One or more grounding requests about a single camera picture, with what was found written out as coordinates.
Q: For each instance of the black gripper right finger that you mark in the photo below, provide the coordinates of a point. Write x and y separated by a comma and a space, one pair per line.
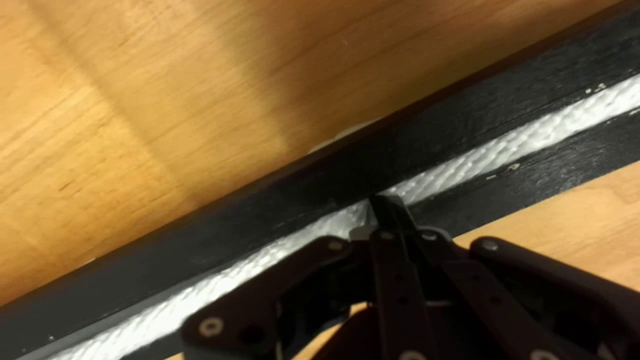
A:
529, 306

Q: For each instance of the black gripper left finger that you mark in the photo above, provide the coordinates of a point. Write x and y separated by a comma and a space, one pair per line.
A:
279, 312

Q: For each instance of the black grooved rail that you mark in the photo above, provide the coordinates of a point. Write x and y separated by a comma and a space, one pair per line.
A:
533, 127

